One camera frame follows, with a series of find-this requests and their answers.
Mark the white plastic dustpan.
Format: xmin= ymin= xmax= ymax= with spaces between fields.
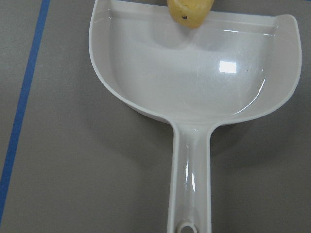
xmin=89 ymin=0 xmax=302 ymax=233

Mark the toy potato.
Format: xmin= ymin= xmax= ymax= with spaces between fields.
xmin=167 ymin=0 xmax=214 ymax=29

